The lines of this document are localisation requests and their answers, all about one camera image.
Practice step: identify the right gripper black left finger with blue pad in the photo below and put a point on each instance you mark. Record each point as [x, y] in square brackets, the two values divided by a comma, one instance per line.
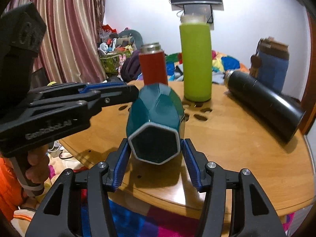
[59, 213]

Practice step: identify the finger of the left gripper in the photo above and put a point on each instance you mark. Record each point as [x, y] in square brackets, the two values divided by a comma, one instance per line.
[74, 88]
[108, 99]

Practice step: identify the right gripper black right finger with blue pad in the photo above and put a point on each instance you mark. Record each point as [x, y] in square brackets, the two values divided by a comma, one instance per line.
[252, 212]

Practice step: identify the teal faceted ceramic cup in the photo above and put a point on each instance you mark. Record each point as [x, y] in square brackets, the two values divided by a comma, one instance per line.
[156, 124]

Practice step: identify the black thermos lying down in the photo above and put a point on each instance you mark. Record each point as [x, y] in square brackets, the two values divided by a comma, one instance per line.
[282, 113]

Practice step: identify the person's hand on handle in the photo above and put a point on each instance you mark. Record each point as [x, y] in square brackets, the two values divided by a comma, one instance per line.
[39, 161]

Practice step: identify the green basket of clutter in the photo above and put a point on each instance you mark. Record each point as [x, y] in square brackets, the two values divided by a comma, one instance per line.
[114, 49]

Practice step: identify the dark purple blanket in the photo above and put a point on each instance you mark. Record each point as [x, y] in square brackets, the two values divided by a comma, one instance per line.
[131, 67]

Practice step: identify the grey plush cushion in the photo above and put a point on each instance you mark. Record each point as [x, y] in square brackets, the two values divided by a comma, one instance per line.
[136, 35]

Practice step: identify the striped pink gold curtain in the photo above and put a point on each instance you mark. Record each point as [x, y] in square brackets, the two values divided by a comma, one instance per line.
[69, 48]

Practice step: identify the red thermos bottle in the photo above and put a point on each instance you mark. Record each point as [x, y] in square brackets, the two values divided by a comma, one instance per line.
[153, 64]

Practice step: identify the lime green tall bottle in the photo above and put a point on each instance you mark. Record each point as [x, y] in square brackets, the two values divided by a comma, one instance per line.
[197, 57]

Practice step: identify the colourful patchwork bed quilt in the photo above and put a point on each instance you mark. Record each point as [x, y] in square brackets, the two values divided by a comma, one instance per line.
[220, 64]

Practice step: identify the blue sleeved brown-lid tumbler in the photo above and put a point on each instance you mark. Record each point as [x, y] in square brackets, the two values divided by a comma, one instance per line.
[270, 63]

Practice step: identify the small monitor under television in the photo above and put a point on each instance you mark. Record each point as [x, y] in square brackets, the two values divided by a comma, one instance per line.
[200, 9]

